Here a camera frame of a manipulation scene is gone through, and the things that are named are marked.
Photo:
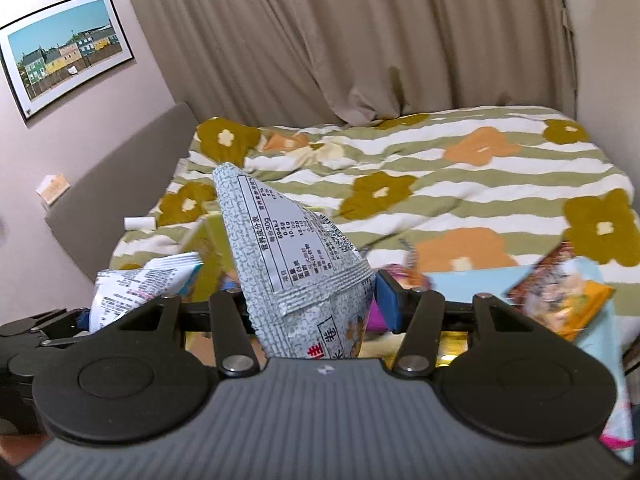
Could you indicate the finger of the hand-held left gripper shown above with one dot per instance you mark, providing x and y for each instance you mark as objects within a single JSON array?
[{"x": 60, "y": 341}]

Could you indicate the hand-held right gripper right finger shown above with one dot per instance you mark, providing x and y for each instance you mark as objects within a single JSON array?
[{"x": 395, "y": 300}]

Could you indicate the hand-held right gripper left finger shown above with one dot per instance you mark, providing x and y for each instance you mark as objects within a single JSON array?
[{"x": 227, "y": 310}]

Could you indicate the yellow green cardboard box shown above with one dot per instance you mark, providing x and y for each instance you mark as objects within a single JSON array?
[{"x": 210, "y": 250}]

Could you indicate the grey white snack packet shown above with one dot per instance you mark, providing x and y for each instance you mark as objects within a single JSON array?
[{"x": 280, "y": 260}]

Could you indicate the white printed snack packet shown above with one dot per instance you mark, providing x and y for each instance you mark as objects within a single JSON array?
[{"x": 135, "y": 290}]

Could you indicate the purple snack packet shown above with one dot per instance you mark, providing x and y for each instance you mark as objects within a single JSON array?
[{"x": 410, "y": 277}]

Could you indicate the light blue mat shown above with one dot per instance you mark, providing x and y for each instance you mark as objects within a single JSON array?
[{"x": 465, "y": 285}]

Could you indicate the gold foil packet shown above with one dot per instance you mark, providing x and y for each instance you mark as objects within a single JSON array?
[{"x": 452, "y": 347}]

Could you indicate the white paper roll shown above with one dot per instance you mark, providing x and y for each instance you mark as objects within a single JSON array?
[{"x": 140, "y": 224}]

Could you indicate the floral striped blanket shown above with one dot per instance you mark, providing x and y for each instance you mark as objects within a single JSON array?
[{"x": 450, "y": 185}]

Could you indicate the grey bed headboard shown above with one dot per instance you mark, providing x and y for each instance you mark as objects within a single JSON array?
[{"x": 100, "y": 200}]

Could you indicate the red patterned snack packet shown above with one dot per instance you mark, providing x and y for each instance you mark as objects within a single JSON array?
[{"x": 542, "y": 280}]

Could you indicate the orange snack packet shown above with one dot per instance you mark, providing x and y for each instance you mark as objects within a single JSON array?
[{"x": 585, "y": 310}]

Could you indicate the beige curtain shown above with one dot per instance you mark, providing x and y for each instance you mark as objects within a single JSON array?
[{"x": 350, "y": 35}]

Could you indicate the framed picture of houses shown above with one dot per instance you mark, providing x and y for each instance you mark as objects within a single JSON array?
[{"x": 65, "y": 55}]

